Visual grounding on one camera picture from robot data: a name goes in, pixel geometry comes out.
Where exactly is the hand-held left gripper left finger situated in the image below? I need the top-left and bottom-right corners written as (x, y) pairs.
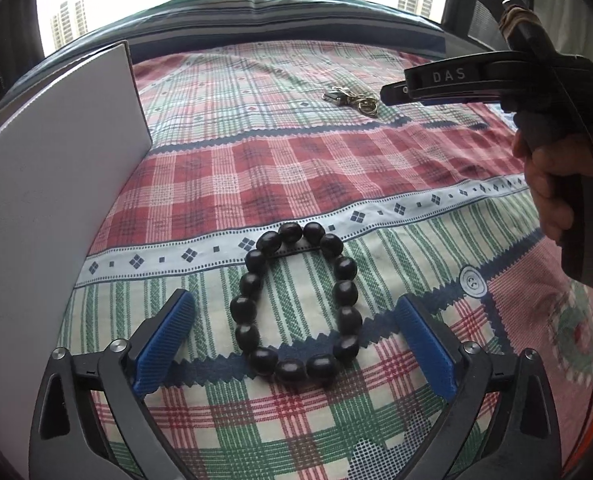
top-left (29, 289), bottom-right (198, 480)

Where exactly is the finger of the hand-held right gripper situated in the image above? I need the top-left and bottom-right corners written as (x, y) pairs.
top-left (380, 79), bottom-right (412, 107)
top-left (419, 96), bottom-right (484, 107)

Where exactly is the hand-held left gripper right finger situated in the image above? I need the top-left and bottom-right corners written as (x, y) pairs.
top-left (395, 294), bottom-right (563, 480)

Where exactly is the black bead bracelet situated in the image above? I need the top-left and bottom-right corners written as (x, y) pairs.
top-left (230, 221), bottom-right (363, 387)

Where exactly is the white storage box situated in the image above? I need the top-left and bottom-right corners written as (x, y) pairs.
top-left (0, 40), bottom-right (153, 466)

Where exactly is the person's right hand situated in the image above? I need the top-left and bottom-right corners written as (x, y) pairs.
top-left (513, 127), bottom-right (593, 247)

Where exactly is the metal keyring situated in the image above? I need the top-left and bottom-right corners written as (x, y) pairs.
top-left (323, 86), bottom-right (379, 116)

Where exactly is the tan thread wrap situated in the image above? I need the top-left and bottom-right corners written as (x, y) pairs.
top-left (499, 3), bottom-right (534, 37)

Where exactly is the plaid patchwork blanket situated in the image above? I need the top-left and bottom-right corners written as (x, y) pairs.
top-left (56, 40), bottom-right (593, 480)

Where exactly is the dark striped bedding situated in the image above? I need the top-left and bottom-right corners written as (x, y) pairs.
top-left (44, 0), bottom-right (449, 58)

